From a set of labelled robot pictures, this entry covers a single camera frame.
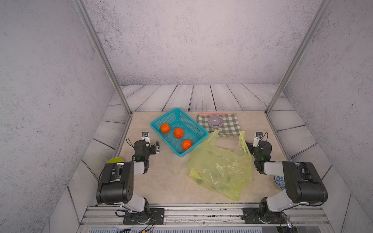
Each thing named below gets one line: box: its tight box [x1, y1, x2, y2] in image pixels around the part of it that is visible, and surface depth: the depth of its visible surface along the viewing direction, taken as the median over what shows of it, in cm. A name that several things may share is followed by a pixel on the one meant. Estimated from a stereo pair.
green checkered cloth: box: [196, 113, 242, 138], surface depth 114 cm
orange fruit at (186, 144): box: [181, 139, 193, 151], surface depth 95 cm
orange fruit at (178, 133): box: [173, 127, 185, 139], surface depth 103 cm
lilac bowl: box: [207, 114, 224, 129], surface depth 110 cm
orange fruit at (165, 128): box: [160, 122, 171, 134], surface depth 107 cm
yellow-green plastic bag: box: [187, 129, 254, 202], surface depth 82 cm
